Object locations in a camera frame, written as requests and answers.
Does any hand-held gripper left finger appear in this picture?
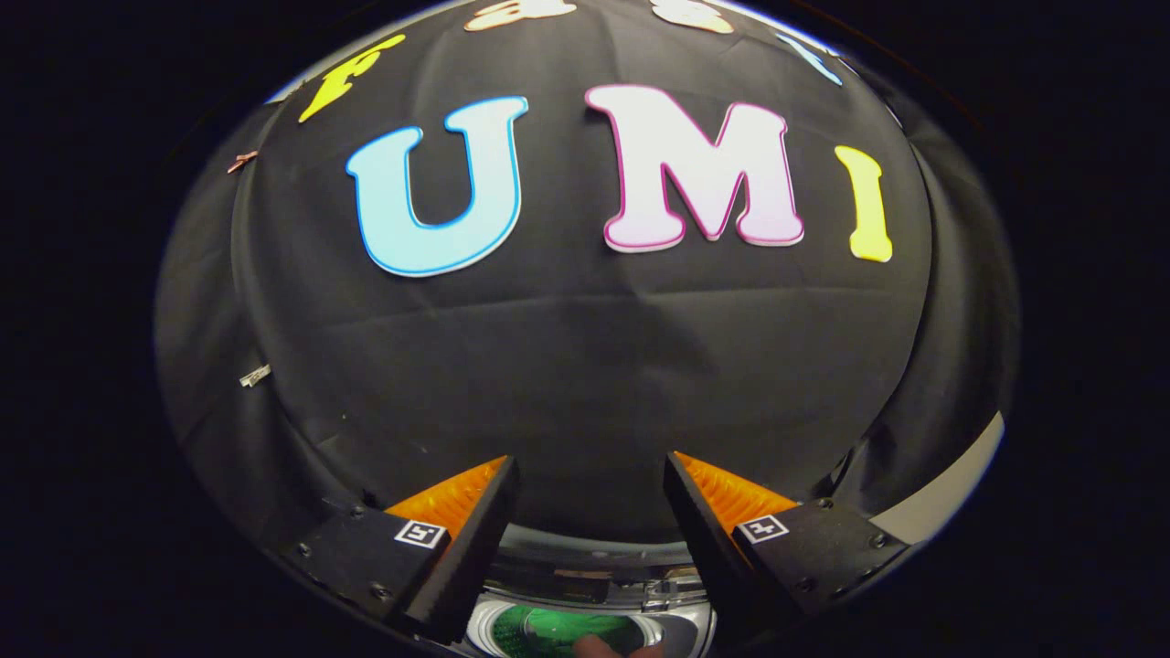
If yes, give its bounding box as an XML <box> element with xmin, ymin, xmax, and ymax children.
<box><xmin>274</xmin><ymin>454</ymin><xmax>522</xmax><ymax>645</ymax></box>

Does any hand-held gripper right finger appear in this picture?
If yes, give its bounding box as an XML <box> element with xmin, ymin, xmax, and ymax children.
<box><xmin>662</xmin><ymin>451</ymin><xmax>911</xmax><ymax>642</ymax></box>

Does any green button shirt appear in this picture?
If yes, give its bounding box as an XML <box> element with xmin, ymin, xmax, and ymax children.
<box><xmin>494</xmin><ymin>605</ymin><xmax>641</xmax><ymax>657</ymax></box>

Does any black backdrop cloth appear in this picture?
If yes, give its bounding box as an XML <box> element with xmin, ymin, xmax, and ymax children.
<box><xmin>154</xmin><ymin>0</ymin><xmax>1020</xmax><ymax>586</ymax></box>

